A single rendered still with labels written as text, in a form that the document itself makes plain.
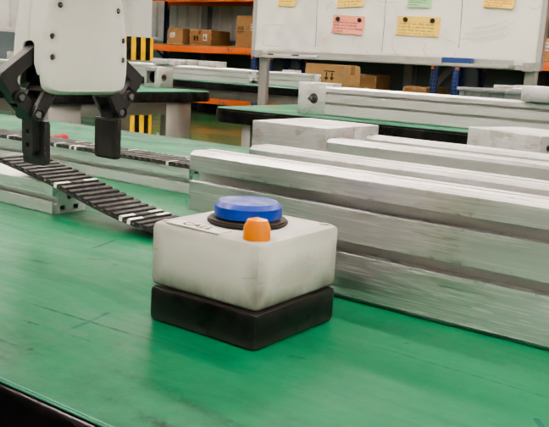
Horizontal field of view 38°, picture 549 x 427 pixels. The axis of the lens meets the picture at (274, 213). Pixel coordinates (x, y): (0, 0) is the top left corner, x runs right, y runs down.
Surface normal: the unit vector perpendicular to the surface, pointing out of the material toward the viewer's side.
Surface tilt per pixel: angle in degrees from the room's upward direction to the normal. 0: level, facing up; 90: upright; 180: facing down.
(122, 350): 0
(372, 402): 0
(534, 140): 90
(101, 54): 94
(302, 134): 90
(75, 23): 91
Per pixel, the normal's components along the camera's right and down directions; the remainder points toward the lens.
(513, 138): -0.84, 0.06
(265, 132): -0.59, 0.12
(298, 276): 0.80, 0.15
